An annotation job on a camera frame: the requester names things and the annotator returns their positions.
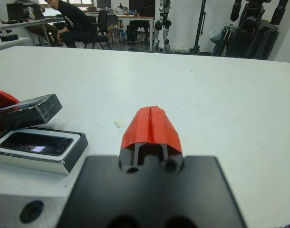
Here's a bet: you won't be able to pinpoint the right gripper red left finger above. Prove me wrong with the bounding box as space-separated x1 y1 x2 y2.
118 106 152 172

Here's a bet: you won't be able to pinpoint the black humanoid robot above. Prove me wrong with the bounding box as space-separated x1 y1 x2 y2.
229 0 290 60

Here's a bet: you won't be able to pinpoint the folded black tripods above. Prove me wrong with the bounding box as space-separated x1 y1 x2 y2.
211 24 236 58

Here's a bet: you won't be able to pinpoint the black glossy box lid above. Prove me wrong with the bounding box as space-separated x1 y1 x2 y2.
0 93 63 134

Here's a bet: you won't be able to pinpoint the wooden-top office desk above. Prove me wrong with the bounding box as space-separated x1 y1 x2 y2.
85 12 155 52

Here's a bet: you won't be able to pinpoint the white camera box base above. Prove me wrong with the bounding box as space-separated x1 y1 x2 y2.
0 126 89 176

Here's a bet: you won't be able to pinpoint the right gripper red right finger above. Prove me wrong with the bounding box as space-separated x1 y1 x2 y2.
151 105 184 173

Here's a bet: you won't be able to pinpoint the white humanoid robot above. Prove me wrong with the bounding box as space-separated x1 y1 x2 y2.
154 0 173 54

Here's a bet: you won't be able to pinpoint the translucent plastic bag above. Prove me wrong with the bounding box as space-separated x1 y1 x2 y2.
208 27 223 44

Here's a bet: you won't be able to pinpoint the person in black shirt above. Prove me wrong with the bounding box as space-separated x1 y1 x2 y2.
45 0 94 48

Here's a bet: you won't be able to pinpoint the black phone-like camera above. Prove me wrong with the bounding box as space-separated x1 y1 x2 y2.
0 131 75 157

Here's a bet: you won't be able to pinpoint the person in brown trousers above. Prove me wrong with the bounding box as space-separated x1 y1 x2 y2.
15 0 59 48

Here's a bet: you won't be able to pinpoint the small black monitor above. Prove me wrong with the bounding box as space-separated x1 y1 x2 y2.
96 0 112 9

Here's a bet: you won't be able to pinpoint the black stand pole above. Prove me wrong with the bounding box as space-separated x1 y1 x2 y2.
189 0 207 56

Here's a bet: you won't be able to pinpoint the large black monitor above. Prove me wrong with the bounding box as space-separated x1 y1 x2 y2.
128 0 156 17

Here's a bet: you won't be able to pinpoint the black office chair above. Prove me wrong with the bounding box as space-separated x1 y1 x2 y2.
84 10 113 50

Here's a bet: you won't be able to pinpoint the white work desk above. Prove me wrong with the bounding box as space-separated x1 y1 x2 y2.
0 17 65 53

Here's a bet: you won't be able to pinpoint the black round flat object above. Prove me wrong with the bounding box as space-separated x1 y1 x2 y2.
0 34 19 41

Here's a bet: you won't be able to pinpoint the grey office chair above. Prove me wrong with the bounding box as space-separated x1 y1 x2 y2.
106 15 125 45

